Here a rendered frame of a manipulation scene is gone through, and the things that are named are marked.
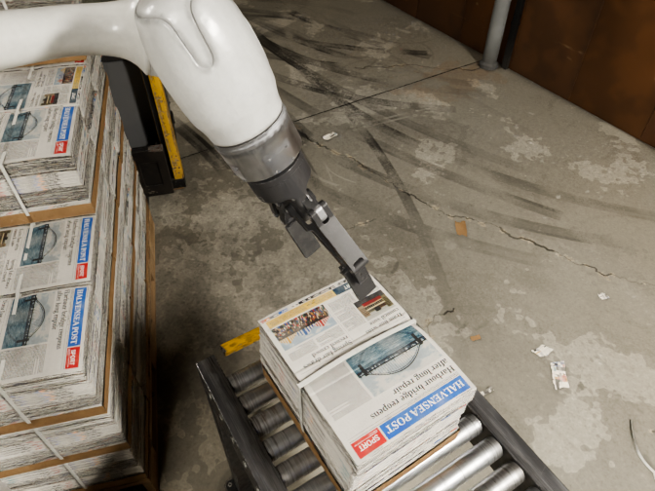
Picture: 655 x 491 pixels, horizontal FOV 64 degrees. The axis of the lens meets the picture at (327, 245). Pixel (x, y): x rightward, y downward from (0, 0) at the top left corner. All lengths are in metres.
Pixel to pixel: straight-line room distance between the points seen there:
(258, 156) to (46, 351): 1.03
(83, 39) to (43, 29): 0.04
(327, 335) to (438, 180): 2.20
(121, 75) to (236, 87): 2.45
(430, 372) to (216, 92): 0.73
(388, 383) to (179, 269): 1.82
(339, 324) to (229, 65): 0.72
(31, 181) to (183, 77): 1.27
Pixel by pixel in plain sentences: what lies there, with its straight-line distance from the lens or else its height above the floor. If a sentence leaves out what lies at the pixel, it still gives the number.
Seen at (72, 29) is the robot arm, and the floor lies 1.70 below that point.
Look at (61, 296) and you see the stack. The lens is 1.61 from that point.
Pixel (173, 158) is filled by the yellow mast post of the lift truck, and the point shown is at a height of 0.24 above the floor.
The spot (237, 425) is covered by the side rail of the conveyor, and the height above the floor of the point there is 0.80.
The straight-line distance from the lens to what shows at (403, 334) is 1.12.
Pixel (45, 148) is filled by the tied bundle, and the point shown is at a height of 1.06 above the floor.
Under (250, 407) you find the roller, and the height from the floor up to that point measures 0.79.
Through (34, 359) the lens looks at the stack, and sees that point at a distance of 1.50.
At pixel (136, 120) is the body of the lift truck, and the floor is 0.41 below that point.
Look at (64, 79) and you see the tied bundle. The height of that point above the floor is 1.06.
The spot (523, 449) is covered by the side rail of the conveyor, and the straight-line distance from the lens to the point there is 1.32.
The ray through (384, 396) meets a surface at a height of 1.03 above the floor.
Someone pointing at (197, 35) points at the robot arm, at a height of 1.74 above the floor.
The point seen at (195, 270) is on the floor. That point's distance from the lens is 2.70.
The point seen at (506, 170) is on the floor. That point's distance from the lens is 3.40.
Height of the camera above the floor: 1.94
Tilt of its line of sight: 45 degrees down
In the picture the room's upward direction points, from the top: straight up
